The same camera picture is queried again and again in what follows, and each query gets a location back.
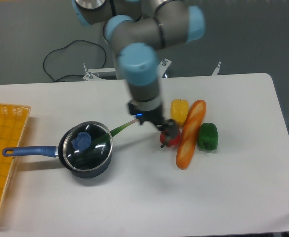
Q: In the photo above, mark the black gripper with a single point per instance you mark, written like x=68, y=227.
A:
x=154, y=116

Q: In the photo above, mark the glass pot lid blue knob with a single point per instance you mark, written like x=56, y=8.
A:
x=65, y=145

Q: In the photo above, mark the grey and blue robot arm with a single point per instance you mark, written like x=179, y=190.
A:
x=135, y=41

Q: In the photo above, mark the red bell pepper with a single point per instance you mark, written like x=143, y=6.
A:
x=169, y=140

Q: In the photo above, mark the yellow bell pepper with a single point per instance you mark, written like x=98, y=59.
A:
x=179, y=111

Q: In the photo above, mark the orange baguette loaf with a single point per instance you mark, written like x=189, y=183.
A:
x=188, y=139

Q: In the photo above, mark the green bell pepper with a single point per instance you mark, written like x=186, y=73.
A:
x=208, y=137

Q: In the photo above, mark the middle metal table clamp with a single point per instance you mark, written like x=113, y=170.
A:
x=162, y=69

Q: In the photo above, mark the metal table clamp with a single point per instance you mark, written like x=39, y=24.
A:
x=162, y=69
x=99, y=74
x=217, y=69

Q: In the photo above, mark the right metal table clamp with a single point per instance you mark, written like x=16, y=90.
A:
x=217, y=69

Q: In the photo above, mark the green onion stalk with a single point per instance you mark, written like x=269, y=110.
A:
x=93, y=145

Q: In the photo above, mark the left metal table clamp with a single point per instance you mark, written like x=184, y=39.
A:
x=99, y=74

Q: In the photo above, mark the yellow woven basket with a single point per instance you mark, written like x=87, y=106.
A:
x=13, y=119

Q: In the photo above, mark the dark saucepan with blue handle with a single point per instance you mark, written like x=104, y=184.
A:
x=49, y=151

